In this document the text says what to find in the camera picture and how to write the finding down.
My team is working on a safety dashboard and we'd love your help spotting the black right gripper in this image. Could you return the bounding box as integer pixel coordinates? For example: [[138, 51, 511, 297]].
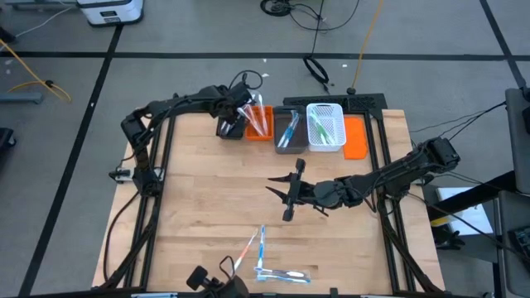
[[264, 158, 320, 223]]

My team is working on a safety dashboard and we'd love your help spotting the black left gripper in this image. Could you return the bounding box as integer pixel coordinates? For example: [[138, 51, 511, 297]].
[[209, 80, 256, 125]]

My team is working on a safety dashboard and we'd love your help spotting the blue white toothbrush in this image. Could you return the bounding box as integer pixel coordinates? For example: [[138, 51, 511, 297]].
[[283, 110, 301, 149], [255, 274, 311, 285], [277, 113, 296, 149], [258, 224, 267, 271]]

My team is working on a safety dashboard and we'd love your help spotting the black plastic basket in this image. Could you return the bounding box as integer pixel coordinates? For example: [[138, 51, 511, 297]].
[[215, 103, 247, 142]]

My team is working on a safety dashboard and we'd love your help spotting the orange plastic basket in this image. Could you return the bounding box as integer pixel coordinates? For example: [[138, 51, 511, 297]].
[[244, 104, 275, 142]]

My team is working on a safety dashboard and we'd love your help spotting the grey plastic bin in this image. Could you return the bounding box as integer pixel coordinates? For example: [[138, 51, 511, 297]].
[[272, 104, 309, 156]]

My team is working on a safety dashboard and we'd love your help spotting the white perforated plastic basket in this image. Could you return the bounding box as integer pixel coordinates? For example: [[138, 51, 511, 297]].
[[306, 103, 348, 153]]

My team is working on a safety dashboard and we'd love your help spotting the orange flat lid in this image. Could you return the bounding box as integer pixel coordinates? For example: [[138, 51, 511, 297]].
[[343, 116, 369, 161]]

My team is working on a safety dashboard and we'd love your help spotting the black perforated lid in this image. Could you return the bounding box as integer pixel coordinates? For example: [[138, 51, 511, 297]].
[[282, 93, 388, 112]]

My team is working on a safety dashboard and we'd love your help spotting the grey metal mounting plate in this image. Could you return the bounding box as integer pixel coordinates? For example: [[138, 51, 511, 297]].
[[108, 167, 133, 185]]

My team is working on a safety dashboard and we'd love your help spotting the white black box appliance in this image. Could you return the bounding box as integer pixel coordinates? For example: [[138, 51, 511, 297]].
[[76, 0, 145, 27]]

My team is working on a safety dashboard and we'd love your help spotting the white paper sheet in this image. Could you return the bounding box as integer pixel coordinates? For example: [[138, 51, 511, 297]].
[[436, 185, 494, 236]]

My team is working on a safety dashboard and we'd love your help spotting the black desk beam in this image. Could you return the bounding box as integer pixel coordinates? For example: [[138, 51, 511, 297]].
[[425, 171, 519, 221]]

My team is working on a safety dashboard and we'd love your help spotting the grey metal foot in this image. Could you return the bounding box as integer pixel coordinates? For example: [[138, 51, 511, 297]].
[[0, 91, 45, 105]]

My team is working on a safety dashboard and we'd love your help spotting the black caster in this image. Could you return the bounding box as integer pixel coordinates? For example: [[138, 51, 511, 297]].
[[0, 127, 17, 151]]

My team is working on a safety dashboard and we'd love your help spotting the person's foot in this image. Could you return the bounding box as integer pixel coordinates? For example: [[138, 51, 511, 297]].
[[0, 26, 17, 45]]

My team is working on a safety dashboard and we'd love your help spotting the black keyboard device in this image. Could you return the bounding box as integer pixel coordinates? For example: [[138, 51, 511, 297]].
[[507, 224, 530, 258]]

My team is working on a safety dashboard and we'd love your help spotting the grey panel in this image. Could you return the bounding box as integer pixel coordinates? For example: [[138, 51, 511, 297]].
[[494, 189, 530, 298]]

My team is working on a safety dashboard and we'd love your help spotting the black left camera cable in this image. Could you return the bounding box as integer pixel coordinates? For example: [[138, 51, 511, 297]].
[[229, 69, 265, 91]]

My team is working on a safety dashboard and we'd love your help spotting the black looped cable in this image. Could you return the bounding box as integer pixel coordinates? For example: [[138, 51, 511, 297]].
[[302, 55, 331, 87]]

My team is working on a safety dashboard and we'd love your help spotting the black cable bundle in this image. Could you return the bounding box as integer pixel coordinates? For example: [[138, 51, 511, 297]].
[[259, 0, 361, 33]]

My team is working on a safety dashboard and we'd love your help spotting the orange-yellow power cable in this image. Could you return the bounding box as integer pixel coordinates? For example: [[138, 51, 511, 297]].
[[350, 0, 385, 91]]

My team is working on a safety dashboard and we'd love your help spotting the black right base cable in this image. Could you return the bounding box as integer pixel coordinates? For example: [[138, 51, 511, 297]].
[[367, 190, 511, 255]]

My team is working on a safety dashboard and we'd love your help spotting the black base cable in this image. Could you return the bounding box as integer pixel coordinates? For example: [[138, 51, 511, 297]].
[[102, 192, 140, 284], [367, 190, 511, 255]]

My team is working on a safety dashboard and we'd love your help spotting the black left base cable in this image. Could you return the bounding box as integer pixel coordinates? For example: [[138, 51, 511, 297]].
[[102, 192, 140, 284]]

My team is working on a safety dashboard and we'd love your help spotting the yellow extension cable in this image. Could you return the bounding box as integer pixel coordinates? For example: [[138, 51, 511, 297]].
[[0, 37, 73, 104]]

